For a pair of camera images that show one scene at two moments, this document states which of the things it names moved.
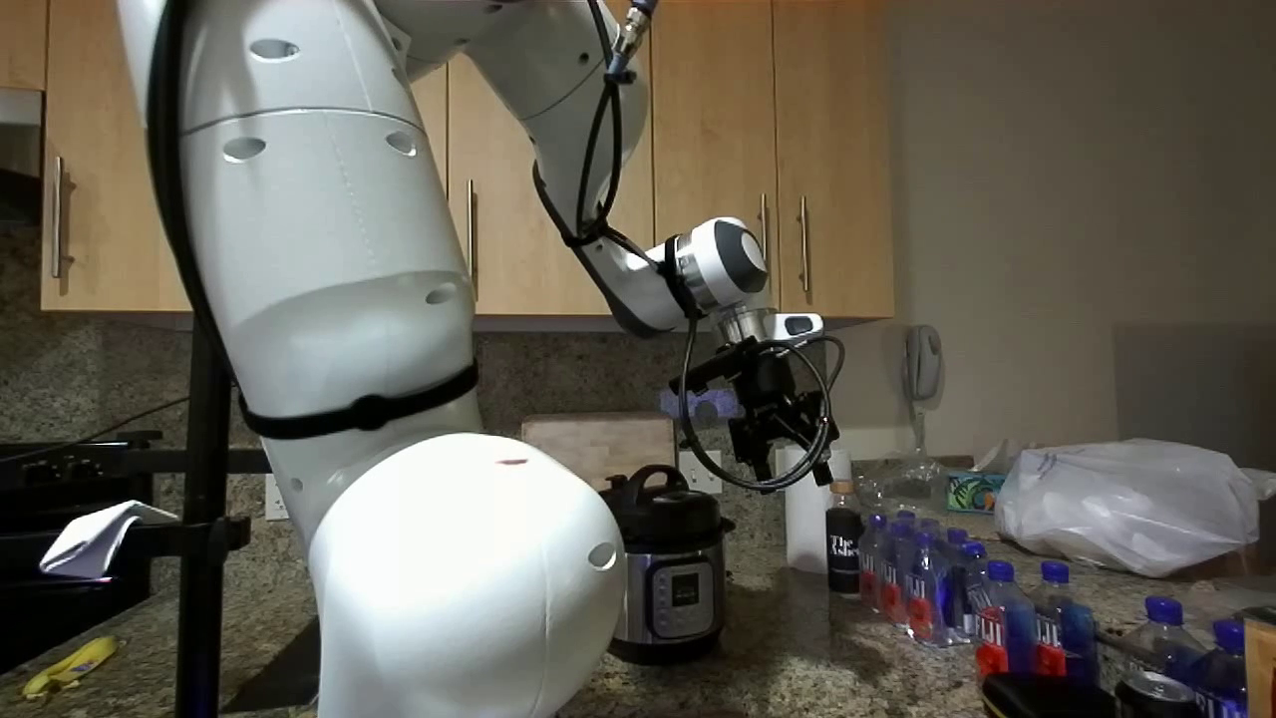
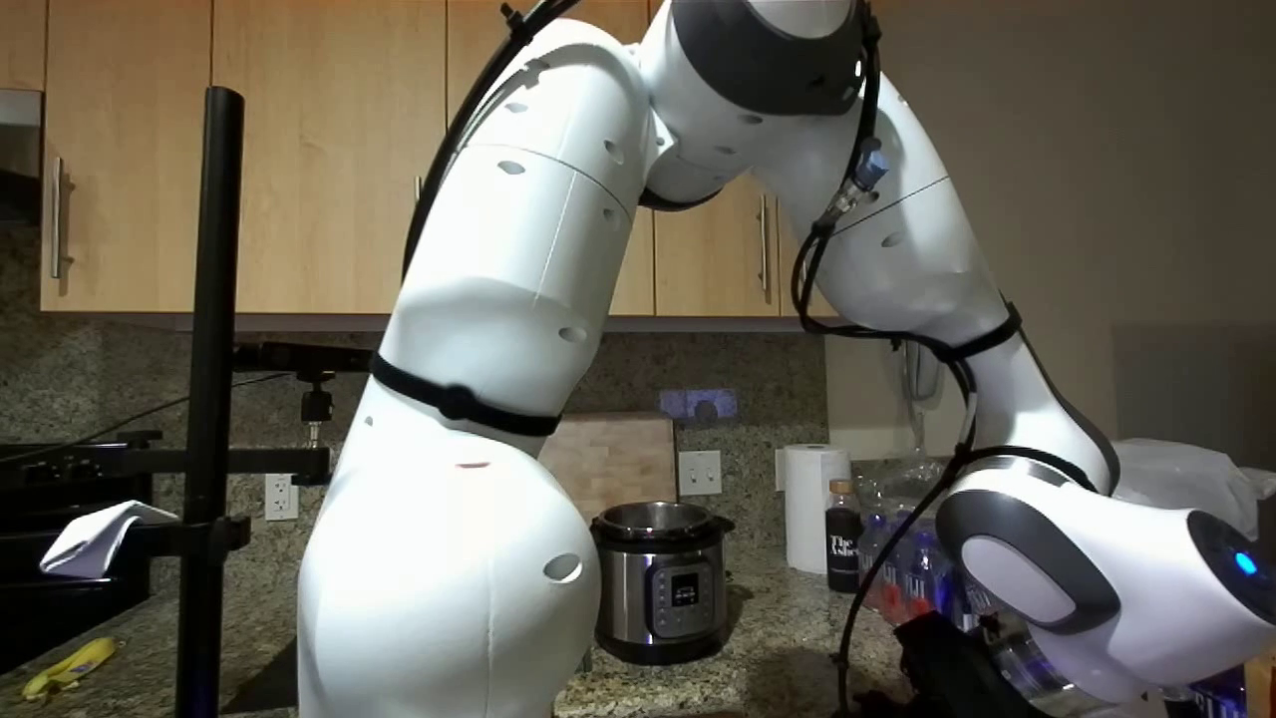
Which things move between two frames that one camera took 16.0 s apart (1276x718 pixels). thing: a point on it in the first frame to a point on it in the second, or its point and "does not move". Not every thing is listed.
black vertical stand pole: x=208 y=523 does not move
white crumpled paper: x=91 y=540 does not move
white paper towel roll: x=809 y=512 does not move
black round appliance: x=660 y=500 to x=956 y=671
